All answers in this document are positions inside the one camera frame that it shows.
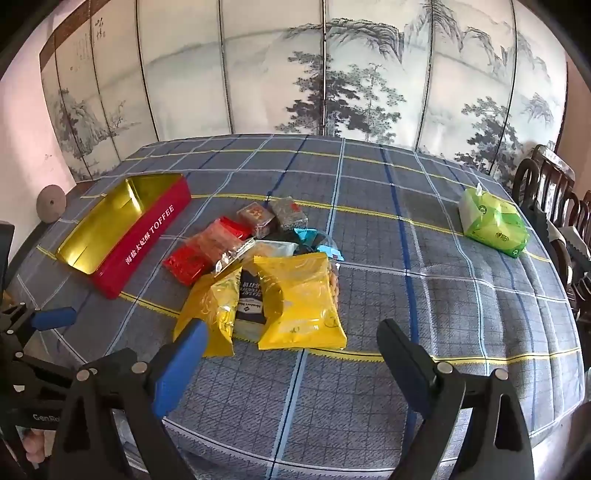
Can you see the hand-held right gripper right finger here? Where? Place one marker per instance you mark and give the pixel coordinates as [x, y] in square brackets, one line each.
[399, 355]

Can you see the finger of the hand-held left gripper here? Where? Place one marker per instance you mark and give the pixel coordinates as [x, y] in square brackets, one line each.
[55, 318]
[41, 369]

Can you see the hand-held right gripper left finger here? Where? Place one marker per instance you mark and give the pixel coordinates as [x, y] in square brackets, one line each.
[184, 355]

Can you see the yellow snack packet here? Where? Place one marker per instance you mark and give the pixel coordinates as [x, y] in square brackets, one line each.
[212, 300]
[300, 304]

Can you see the blue cracker packet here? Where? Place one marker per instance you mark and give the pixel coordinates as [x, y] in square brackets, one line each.
[251, 297]

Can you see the red snack packet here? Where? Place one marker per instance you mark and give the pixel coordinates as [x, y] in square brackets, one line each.
[189, 265]

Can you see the clear biscuit bag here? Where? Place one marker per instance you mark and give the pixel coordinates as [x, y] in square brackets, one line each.
[231, 259]

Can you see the red tin box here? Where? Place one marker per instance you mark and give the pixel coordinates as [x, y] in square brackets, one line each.
[138, 249]

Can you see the teal clear snack packet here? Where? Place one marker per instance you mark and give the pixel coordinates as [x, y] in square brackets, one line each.
[307, 236]

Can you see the brown sesame cake packet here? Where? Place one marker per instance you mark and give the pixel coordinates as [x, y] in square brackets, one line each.
[254, 214]

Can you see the grey sesame cake packet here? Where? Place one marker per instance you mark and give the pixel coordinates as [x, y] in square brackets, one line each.
[286, 212]

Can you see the person's left hand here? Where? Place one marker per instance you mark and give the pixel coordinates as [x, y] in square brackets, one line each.
[34, 443]

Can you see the blue checked tablecloth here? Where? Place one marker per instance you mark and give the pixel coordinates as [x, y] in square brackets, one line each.
[369, 258]

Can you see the round grey disc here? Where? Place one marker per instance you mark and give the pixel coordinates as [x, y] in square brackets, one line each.
[50, 199]

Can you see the green tissue pack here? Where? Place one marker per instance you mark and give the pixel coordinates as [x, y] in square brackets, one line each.
[489, 221]

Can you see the dark wooden chair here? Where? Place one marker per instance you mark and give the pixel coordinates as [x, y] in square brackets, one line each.
[549, 180]
[582, 277]

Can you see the ink landscape folding screen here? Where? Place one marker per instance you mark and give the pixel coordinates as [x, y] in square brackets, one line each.
[277, 69]

